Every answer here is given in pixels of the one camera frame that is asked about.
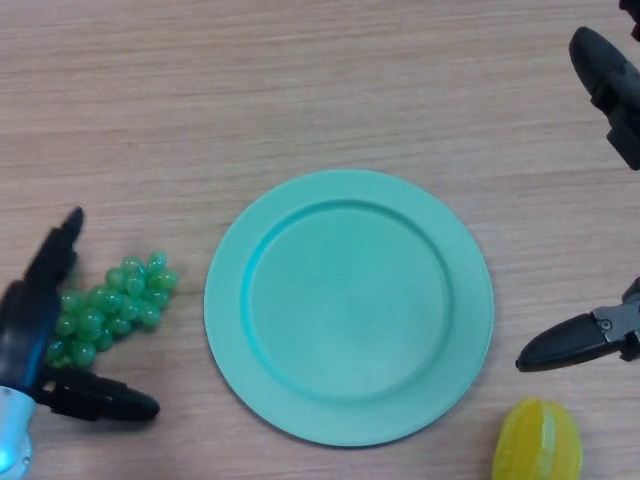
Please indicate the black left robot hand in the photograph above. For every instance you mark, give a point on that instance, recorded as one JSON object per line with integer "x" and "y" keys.
{"x": 35, "y": 320}

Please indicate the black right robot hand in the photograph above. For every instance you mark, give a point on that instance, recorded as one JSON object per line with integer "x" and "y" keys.
{"x": 607, "y": 80}

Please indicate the green grapes bunch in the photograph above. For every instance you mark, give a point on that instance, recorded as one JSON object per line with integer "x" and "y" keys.
{"x": 117, "y": 305}

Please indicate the green round plate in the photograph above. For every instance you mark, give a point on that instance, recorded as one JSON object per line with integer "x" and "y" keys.
{"x": 349, "y": 309}

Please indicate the yellow starfruit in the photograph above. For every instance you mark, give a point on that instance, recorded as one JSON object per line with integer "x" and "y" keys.
{"x": 537, "y": 440}

